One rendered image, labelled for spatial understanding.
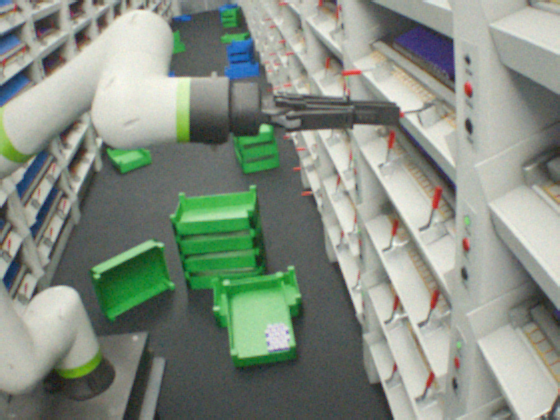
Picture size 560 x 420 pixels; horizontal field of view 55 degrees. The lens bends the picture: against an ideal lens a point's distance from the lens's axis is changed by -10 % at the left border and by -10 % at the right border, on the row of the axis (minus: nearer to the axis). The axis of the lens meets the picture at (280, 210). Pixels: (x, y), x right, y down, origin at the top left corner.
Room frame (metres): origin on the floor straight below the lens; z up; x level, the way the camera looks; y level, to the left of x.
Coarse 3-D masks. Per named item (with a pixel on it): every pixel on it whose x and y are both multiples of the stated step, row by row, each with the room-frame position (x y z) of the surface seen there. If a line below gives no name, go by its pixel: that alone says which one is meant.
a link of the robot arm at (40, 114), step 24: (120, 24) 0.85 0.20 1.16; (144, 24) 0.85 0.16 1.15; (96, 48) 0.87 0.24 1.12; (120, 48) 0.82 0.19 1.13; (144, 48) 0.82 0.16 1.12; (168, 48) 0.86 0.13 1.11; (72, 72) 0.89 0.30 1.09; (96, 72) 0.86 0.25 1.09; (168, 72) 0.84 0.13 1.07; (24, 96) 0.95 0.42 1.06; (48, 96) 0.91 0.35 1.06; (72, 96) 0.89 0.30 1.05; (24, 120) 0.93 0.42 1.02; (48, 120) 0.91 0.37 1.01; (72, 120) 0.93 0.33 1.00; (24, 144) 0.94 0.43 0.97
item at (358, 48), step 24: (384, 24) 1.24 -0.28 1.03; (408, 24) 1.25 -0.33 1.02; (360, 48) 1.24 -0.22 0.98; (432, 72) 0.98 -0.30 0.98; (384, 96) 0.99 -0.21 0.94; (408, 96) 0.92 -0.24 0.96; (408, 120) 0.85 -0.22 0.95; (432, 144) 0.73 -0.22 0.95; (456, 144) 0.64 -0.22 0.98; (456, 168) 0.64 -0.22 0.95
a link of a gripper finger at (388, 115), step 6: (360, 108) 0.78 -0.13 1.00; (366, 108) 0.78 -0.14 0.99; (372, 108) 0.78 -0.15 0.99; (378, 108) 0.78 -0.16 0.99; (384, 108) 0.78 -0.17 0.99; (390, 108) 0.78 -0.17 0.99; (396, 108) 0.78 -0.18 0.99; (378, 114) 0.78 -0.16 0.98; (384, 114) 0.78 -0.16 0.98; (390, 114) 0.78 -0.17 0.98; (396, 114) 0.78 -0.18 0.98; (378, 120) 0.78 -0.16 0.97; (384, 120) 0.78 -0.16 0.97; (390, 120) 0.78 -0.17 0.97; (396, 120) 0.78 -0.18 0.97; (396, 126) 0.78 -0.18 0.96
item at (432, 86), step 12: (384, 48) 1.15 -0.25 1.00; (384, 60) 1.12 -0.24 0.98; (396, 60) 1.05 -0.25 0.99; (408, 60) 1.02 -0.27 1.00; (408, 72) 0.98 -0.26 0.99; (420, 72) 0.94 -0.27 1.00; (420, 84) 0.92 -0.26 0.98; (432, 84) 0.87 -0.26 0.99; (420, 96) 0.88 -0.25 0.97; (432, 96) 0.85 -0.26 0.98; (444, 96) 0.80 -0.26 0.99
